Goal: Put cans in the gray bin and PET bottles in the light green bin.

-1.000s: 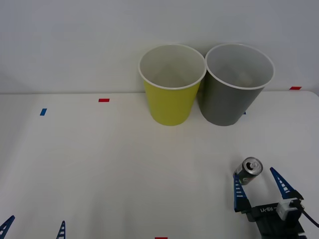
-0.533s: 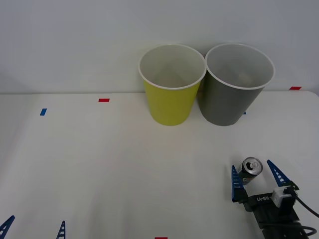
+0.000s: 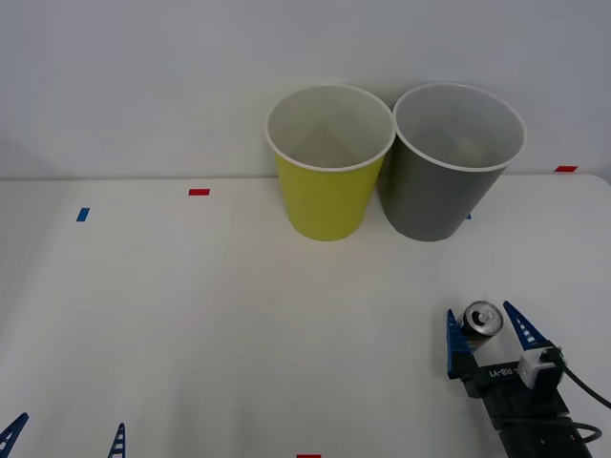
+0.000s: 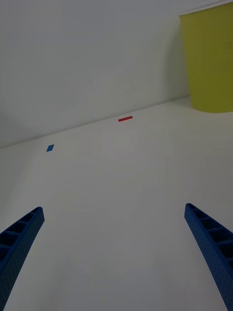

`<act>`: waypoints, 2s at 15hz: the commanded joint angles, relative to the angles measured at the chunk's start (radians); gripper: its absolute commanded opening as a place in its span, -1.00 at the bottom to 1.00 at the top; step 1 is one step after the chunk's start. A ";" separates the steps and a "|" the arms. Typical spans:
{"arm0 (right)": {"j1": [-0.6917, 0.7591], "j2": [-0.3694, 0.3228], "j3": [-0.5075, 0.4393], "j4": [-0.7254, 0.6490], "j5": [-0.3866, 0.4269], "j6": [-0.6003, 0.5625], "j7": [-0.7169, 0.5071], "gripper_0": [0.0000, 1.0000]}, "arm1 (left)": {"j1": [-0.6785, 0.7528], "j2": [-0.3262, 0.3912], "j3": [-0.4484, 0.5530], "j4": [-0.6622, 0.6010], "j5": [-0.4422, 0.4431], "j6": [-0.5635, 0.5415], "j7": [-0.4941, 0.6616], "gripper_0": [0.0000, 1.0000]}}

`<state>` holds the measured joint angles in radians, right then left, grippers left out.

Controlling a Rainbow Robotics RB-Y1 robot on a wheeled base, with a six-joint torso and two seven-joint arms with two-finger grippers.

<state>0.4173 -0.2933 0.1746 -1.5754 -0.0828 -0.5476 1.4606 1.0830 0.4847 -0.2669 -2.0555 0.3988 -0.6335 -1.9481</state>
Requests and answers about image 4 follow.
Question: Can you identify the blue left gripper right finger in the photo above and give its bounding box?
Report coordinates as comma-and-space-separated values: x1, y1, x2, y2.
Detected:
184, 203, 233, 311

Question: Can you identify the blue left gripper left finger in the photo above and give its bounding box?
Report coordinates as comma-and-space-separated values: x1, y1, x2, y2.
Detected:
0, 206, 45, 311

